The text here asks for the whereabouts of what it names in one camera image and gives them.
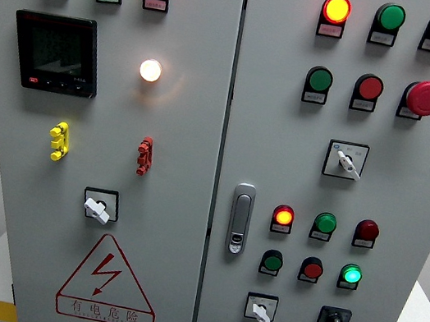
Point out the large dark green indicator lamp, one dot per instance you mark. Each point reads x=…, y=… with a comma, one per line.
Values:
x=391, y=17

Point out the small red push button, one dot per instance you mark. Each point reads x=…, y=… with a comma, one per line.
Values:
x=312, y=270

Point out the small green indicator lamp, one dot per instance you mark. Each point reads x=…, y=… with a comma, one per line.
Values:
x=351, y=274
x=325, y=223

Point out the small red indicator lamp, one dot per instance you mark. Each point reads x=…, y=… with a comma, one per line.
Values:
x=283, y=216
x=367, y=230

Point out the small green push button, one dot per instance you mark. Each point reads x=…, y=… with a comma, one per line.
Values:
x=273, y=263

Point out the large red push button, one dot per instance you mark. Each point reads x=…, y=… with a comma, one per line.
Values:
x=370, y=88

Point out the large red stop button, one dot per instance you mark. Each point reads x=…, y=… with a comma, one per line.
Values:
x=425, y=98

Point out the silver door lock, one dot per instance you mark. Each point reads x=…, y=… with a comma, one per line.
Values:
x=240, y=218

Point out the black square display meter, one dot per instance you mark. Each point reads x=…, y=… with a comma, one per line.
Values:
x=56, y=53

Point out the large green push button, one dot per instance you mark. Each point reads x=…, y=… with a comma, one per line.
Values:
x=320, y=80

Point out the grey cabinet door with display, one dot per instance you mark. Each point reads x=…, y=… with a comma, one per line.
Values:
x=185, y=143

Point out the white glowing lamp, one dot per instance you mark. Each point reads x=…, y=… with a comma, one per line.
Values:
x=150, y=70

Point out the grey cabinet door with lock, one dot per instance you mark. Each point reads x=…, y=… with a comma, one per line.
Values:
x=276, y=147

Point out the black cabinet hinge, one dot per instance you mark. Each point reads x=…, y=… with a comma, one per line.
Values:
x=13, y=293

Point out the red warning triangle sticker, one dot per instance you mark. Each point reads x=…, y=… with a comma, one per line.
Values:
x=106, y=271

